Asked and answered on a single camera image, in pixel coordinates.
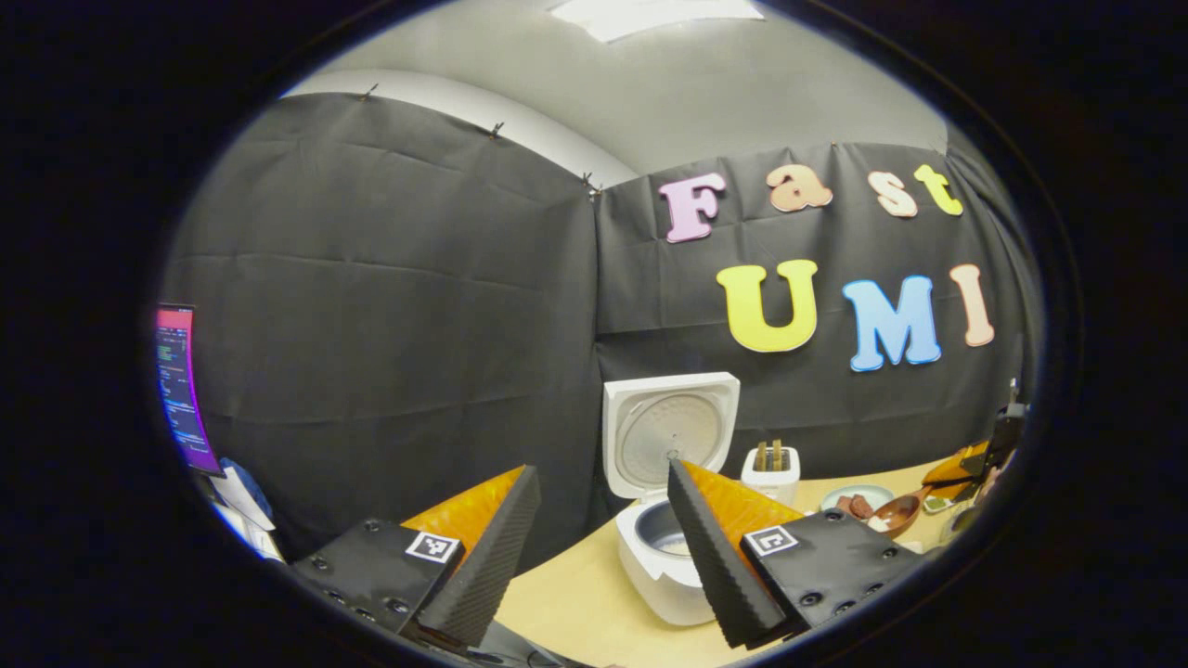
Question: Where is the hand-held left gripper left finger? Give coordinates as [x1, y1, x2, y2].
[291, 464, 543, 652]

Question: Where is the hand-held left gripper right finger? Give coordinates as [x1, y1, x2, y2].
[665, 456, 929, 650]

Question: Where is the brown wooden spoon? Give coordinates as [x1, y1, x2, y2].
[871, 475, 971, 541]

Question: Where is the white rice cooker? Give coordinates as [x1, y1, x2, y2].
[602, 372, 743, 628]

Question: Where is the white toaster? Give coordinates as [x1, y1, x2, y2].
[740, 445, 802, 507]

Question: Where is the pale green plate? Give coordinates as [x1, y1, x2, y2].
[819, 483, 897, 521]

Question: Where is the black backdrop cloth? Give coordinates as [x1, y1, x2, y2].
[162, 91, 1040, 562]

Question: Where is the computer monitor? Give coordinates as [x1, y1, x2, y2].
[155, 303, 225, 478]

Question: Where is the ceiling light panel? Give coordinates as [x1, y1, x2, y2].
[548, 0, 767, 45]

